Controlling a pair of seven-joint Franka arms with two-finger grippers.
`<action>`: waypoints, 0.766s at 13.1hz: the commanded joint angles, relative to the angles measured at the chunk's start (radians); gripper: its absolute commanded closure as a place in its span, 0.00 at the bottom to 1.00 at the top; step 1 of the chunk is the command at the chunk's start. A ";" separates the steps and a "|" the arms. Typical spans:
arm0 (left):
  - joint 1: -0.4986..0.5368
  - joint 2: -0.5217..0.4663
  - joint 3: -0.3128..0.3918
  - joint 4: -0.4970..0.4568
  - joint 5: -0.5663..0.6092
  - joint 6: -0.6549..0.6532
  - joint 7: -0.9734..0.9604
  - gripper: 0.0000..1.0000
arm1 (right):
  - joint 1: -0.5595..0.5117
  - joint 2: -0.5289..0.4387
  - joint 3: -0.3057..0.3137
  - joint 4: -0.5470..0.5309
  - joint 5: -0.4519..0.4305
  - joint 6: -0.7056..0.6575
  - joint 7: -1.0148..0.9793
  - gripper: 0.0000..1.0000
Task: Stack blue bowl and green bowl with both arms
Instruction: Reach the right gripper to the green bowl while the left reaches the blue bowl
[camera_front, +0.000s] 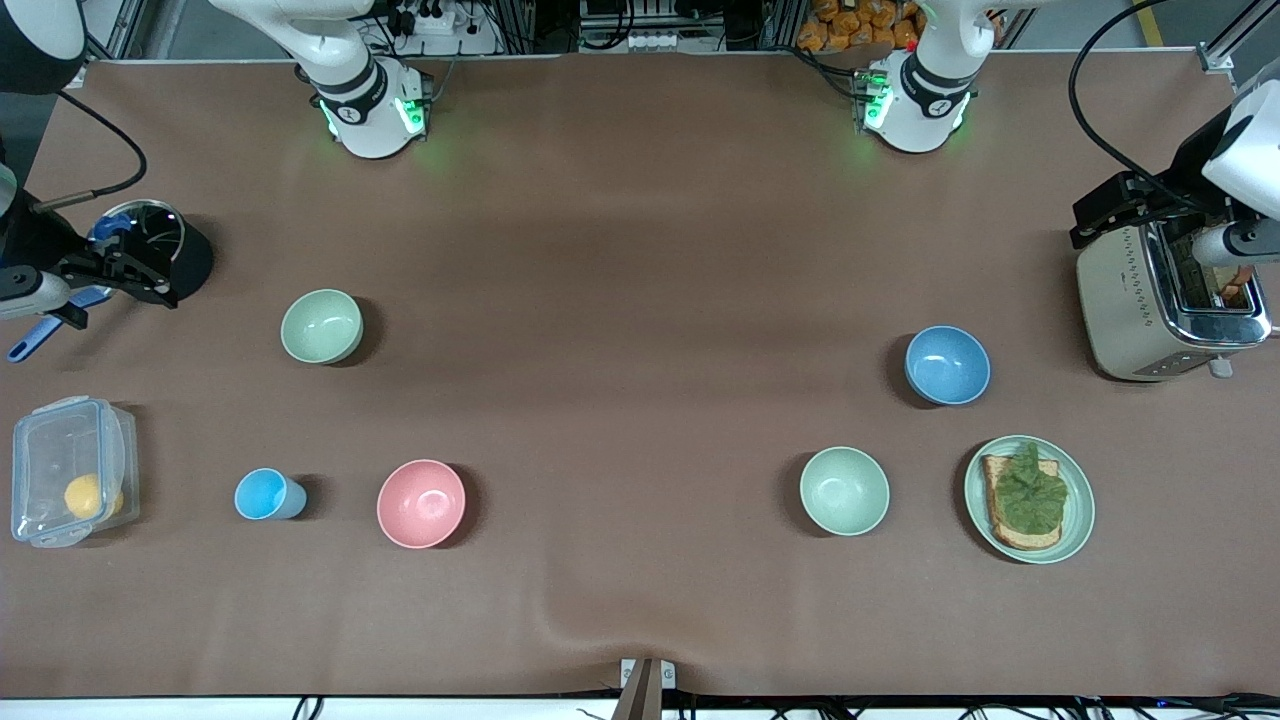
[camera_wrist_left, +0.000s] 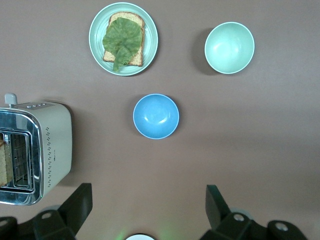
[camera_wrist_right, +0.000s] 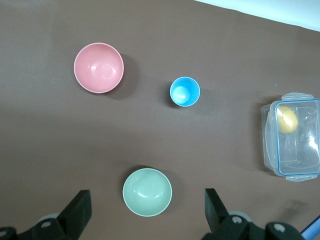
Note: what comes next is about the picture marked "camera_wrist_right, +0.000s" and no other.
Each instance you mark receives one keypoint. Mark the light blue cup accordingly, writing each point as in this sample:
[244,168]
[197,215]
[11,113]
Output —
[185,91]

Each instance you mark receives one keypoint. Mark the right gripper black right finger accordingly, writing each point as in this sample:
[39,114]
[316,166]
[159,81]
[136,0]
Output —
[215,212]

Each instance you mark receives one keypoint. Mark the pink bowl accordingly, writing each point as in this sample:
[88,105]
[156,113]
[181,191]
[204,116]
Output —
[98,67]

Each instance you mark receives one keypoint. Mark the yellow lemon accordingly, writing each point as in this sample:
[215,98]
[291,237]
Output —
[287,120]

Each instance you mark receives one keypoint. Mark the clear plastic lidded container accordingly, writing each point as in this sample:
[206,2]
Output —
[300,155]

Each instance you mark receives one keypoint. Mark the pale green bowl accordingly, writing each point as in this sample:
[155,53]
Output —
[147,192]

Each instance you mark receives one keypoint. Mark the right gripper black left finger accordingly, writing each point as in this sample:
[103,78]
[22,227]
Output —
[77,212]

